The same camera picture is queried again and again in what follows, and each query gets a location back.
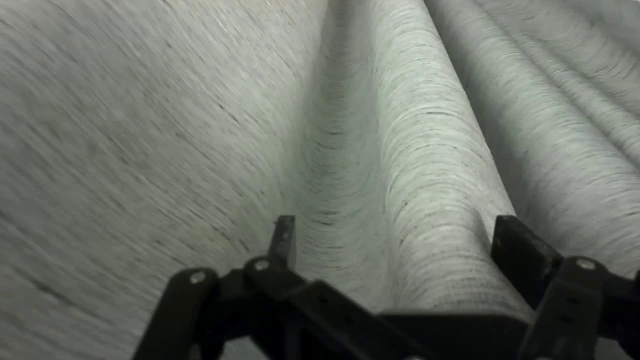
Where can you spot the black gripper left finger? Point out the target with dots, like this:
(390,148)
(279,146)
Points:
(201,307)

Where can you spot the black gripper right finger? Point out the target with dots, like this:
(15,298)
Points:
(572,300)

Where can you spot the grey fabric curtain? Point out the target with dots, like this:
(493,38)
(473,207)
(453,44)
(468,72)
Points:
(167,133)

